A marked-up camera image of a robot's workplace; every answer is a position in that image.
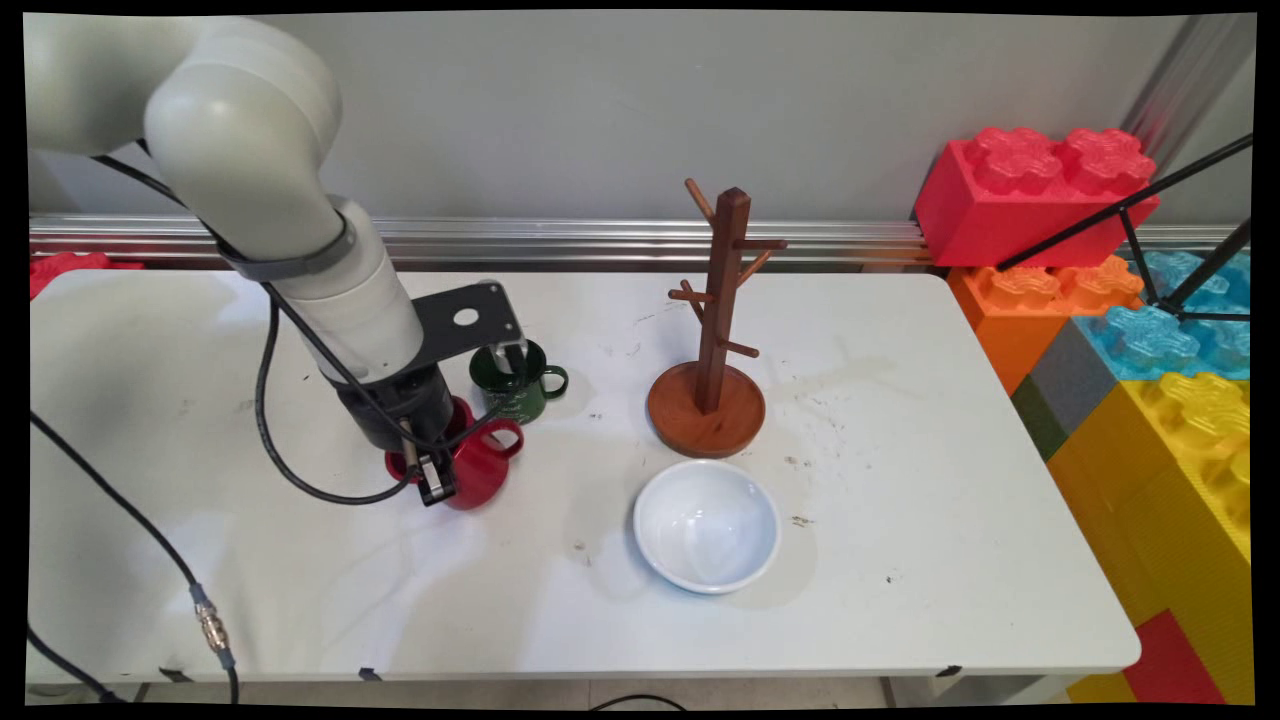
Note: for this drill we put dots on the giant grey toy block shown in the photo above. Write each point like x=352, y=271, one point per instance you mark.
x=1072, y=380

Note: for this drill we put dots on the giant orange toy block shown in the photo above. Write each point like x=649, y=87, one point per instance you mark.
x=1020, y=310

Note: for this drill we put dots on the brown wooden mug tree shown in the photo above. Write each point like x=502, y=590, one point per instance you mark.
x=725, y=290

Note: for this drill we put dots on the white ceramic bowl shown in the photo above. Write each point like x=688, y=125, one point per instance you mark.
x=706, y=528

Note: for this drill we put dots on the aluminium post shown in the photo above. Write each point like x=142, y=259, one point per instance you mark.
x=1190, y=80

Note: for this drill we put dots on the black tripod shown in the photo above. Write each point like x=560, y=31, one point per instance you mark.
x=1130, y=215

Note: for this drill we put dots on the red mug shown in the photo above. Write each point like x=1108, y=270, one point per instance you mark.
x=480, y=465

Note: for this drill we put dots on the giant yellow toy block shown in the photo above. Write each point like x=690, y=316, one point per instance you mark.
x=1170, y=480

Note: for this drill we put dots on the small red toy block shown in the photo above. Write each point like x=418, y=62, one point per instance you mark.
x=70, y=268

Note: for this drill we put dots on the dark green enamel mug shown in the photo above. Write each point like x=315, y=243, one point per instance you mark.
x=530, y=390

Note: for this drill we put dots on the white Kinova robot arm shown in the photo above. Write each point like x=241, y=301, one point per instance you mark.
x=250, y=150

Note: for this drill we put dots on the giant dark green toy block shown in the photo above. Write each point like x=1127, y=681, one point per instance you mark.
x=1038, y=418

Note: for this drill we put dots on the giant red toy block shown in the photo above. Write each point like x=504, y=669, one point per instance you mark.
x=1020, y=200

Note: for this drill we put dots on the giant blue toy block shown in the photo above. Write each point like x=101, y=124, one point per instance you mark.
x=1150, y=340

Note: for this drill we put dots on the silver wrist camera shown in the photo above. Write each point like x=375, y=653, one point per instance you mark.
x=510, y=362

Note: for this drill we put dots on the aluminium rail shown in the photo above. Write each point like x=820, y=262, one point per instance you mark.
x=600, y=240

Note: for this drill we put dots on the red block panel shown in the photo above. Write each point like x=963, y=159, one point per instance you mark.
x=1170, y=660

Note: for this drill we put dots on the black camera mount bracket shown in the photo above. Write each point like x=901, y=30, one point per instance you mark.
x=465, y=320

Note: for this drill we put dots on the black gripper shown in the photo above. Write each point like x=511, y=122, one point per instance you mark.
x=400, y=405

